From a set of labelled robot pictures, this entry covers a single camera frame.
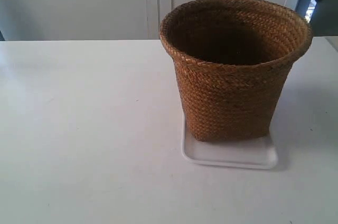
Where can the brown woven wicker basket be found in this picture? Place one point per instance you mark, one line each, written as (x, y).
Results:
(231, 60)

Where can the white rectangular plastic tray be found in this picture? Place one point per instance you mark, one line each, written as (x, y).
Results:
(257, 154)

